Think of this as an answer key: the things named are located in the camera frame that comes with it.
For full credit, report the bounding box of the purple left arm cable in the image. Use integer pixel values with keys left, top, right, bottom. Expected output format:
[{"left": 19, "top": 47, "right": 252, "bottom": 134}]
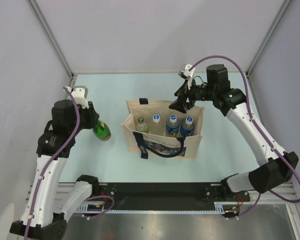
[{"left": 24, "top": 86, "right": 115, "bottom": 238}]

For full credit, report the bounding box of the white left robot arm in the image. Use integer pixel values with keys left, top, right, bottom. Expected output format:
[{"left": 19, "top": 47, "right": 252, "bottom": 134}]
[{"left": 9, "top": 99, "right": 101, "bottom": 240}]

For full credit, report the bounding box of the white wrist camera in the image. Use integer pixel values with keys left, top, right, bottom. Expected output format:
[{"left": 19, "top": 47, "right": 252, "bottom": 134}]
[
  {"left": 63, "top": 85, "right": 90, "bottom": 109},
  {"left": 178, "top": 64, "right": 196, "bottom": 90}
]

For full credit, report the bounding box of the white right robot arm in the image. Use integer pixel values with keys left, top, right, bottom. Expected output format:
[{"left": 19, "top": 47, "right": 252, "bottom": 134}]
[{"left": 169, "top": 64, "right": 299, "bottom": 201}]

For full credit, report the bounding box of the white slotted cable duct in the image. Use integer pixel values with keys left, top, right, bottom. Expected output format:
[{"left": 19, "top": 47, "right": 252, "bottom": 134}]
[{"left": 74, "top": 201, "right": 241, "bottom": 215}]

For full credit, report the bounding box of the green bottle red label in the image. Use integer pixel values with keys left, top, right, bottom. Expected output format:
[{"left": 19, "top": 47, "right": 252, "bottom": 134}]
[{"left": 92, "top": 120, "right": 112, "bottom": 141}]

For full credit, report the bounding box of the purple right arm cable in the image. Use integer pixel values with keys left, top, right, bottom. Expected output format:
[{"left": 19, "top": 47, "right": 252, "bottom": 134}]
[{"left": 189, "top": 55, "right": 300, "bottom": 220}]

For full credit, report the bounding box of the Pocari Sweat bottle labelled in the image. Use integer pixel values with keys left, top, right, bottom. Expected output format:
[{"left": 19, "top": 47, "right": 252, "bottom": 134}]
[{"left": 180, "top": 116, "right": 195, "bottom": 137}]

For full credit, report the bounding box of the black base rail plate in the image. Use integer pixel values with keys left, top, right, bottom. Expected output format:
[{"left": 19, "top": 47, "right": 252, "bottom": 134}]
[{"left": 92, "top": 182, "right": 251, "bottom": 211}]

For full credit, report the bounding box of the beige canvas tote bag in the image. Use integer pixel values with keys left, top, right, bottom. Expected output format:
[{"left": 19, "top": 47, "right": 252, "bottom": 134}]
[{"left": 121, "top": 98, "right": 205, "bottom": 161}]

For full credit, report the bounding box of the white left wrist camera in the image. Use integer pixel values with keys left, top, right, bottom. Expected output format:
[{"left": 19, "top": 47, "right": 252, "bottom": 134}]
[{"left": 63, "top": 85, "right": 90, "bottom": 109}]

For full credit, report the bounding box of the Pocari Sweat bottle clear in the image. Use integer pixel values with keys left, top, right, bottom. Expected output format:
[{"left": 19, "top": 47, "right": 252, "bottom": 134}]
[{"left": 152, "top": 114, "right": 162, "bottom": 131}]

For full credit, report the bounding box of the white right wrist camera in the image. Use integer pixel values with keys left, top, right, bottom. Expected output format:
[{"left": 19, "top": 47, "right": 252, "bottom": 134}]
[{"left": 178, "top": 64, "right": 196, "bottom": 90}]

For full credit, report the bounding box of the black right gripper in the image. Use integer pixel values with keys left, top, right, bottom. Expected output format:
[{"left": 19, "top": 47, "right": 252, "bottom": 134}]
[{"left": 169, "top": 77, "right": 216, "bottom": 114}]

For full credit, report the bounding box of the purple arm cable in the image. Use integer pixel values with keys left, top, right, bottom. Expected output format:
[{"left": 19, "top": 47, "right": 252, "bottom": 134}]
[
  {"left": 24, "top": 86, "right": 115, "bottom": 238},
  {"left": 189, "top": 55, "right": 300, "bottom": 220}
]

